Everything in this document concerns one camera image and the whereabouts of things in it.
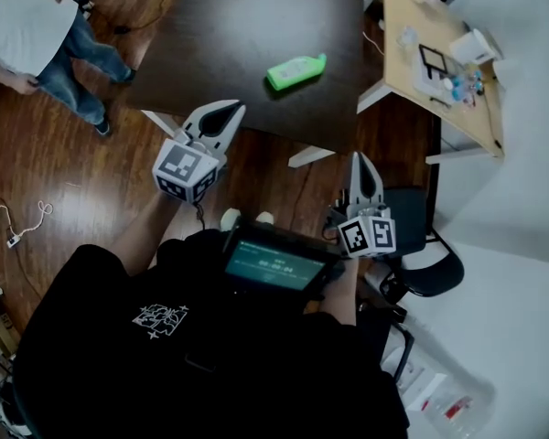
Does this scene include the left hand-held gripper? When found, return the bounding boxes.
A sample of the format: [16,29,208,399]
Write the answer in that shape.
[152,100,247,205]

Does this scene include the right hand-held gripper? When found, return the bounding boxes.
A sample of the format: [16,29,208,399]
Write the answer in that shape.
[337,151,397,259]

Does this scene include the green plastic bottle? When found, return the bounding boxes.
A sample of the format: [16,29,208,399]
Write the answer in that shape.
[265,52,328,92]

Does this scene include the person's right forearm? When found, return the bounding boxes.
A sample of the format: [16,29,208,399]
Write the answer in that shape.
[319,256,361,327]

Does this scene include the person's left forearm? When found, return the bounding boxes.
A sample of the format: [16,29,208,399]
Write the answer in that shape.
[109,189,198,278]

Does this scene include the black office chair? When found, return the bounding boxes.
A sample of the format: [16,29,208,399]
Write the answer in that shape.
[378,187,466,299]

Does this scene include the dark brown table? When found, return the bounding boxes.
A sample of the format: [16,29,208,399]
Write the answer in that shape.
[126,0,368,169]

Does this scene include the black chest-mounted tablet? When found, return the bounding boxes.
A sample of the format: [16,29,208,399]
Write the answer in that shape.
[222,217,345,302]

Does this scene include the clear glass cup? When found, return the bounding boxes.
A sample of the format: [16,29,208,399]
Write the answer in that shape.
[396,26,420,50]

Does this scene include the light wooden table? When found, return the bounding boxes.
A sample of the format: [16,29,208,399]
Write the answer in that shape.
[356,0,506,165]

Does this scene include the clear plastic box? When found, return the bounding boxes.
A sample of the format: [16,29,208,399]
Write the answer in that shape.
[406,371,496,439]

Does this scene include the person's black shirt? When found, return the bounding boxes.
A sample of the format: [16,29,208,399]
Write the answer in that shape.
[11,229,411,439]

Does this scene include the black floor cable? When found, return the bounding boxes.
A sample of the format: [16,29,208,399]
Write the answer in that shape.
[90,0,168,37]

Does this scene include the black picture frame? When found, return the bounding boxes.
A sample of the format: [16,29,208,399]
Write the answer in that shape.
[418,43,448,78]

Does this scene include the thin white cable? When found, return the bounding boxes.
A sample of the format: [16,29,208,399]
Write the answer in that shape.
[361,31,386,58]

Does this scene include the black metal chair frame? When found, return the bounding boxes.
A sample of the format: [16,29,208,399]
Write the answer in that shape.
[378,307,416,383]

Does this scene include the white floor cable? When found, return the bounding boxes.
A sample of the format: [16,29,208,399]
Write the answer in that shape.
[0,200,55,246]

